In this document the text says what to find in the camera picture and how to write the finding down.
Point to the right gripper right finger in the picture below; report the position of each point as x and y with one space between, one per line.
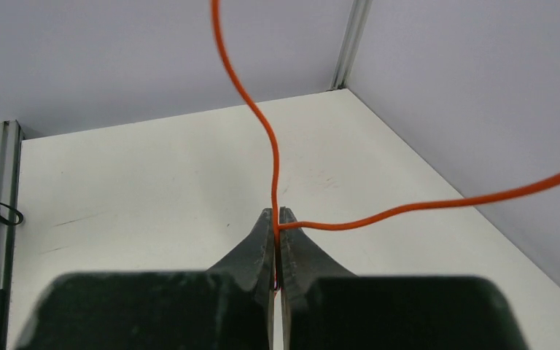
326 306

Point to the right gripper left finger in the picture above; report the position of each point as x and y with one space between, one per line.
227 306

